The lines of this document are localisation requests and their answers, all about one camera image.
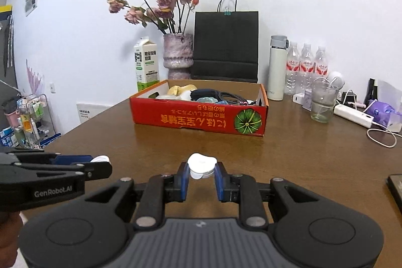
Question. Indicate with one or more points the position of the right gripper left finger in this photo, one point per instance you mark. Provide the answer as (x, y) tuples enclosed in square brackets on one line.
[(152, 197)]

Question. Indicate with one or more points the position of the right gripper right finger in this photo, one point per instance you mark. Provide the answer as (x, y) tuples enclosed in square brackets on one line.
[(242, 190)]

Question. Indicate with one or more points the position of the white round lid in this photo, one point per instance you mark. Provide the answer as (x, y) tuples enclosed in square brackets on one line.
[(201, 166)]

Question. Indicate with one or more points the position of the yellow white plush toy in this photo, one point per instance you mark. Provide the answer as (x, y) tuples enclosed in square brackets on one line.
[(182, 92)]

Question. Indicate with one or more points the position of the black cylindrical object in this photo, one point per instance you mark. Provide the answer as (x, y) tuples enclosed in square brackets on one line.
[(204, 92)]

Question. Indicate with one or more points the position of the person's left hand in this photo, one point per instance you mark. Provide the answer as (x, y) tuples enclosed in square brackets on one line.
[(9, 238)]

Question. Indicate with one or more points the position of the red orange cardboard box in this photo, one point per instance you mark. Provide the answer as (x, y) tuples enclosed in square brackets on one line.
[(149, 108)]

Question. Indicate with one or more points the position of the white flat box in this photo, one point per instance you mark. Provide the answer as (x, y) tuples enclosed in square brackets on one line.
[(87, 111)]

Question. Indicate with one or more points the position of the white charger adapter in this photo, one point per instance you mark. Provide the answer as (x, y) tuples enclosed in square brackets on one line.
[(299, 98)]

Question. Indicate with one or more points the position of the plastic water bottle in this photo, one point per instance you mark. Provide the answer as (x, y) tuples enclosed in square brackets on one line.
[(292, 68), (321, 62), (307, 66)]

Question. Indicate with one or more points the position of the clear drinking glass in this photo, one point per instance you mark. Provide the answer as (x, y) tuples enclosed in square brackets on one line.
[(323, 99)]

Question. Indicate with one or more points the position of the pink ceramic vase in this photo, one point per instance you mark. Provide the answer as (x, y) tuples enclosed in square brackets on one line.
[(178, 55)]

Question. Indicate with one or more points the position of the white green milk carton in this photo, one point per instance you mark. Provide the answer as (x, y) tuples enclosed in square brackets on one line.
[(146, 60)]

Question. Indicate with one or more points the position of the white power strip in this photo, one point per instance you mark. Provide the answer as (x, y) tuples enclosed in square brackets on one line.
[(353, 115)]

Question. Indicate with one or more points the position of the white round lamp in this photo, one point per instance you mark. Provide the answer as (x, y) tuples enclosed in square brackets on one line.
[(336, 79)]

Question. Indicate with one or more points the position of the black paper bag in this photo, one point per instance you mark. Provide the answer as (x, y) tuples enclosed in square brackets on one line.
[(225, 44)]

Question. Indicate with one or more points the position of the white thermos bottle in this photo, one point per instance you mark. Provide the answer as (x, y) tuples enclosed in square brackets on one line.
[(277, 67)]

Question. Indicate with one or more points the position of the purple package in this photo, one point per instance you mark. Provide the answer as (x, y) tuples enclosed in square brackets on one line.
[(383, 113)]

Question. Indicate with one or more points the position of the black cosmetic bottles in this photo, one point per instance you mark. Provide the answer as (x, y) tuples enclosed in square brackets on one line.
[(371, 91)]

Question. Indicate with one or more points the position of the wire storage rack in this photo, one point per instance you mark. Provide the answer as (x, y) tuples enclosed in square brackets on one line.
[(31, 121)]

